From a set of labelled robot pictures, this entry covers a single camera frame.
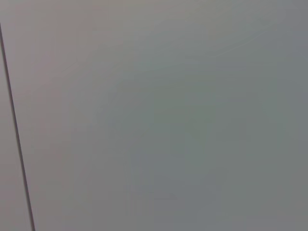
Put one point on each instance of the thin dark wall strip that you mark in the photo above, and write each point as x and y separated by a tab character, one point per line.
16	132

